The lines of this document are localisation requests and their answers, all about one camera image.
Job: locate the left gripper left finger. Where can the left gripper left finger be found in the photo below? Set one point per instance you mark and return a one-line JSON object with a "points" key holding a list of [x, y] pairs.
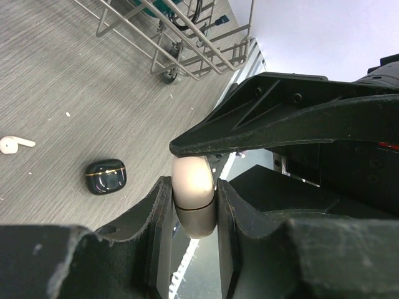
{"points": [[129, 257]]}

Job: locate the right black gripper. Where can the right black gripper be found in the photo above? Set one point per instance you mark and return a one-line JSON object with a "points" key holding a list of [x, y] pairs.
{"points": [[355, 123]]}

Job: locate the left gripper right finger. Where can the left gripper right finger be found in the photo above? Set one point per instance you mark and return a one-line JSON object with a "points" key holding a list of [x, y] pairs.
{"points": [[281, 238]]}

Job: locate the beige earbud charging case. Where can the beige earbud charging case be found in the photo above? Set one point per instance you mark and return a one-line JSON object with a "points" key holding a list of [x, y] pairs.
{"points": [[193, 195]]}

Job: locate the black earbud charging case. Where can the black earbud charging case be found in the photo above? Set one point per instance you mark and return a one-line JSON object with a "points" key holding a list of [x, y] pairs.
{"points": [[105, 176]]}

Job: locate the dark teal mug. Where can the dark teal mug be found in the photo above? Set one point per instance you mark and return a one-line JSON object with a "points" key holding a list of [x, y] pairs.
{"points": [[159, 4]]}

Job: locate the beige earbud lower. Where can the beige earbud lower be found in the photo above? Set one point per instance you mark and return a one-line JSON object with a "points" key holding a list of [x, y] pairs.
{"points": [[10, 144]]}

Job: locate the grey wire dish rack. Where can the grey wire dish rack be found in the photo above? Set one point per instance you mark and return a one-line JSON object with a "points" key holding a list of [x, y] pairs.
{"points": [[188, 42]]}

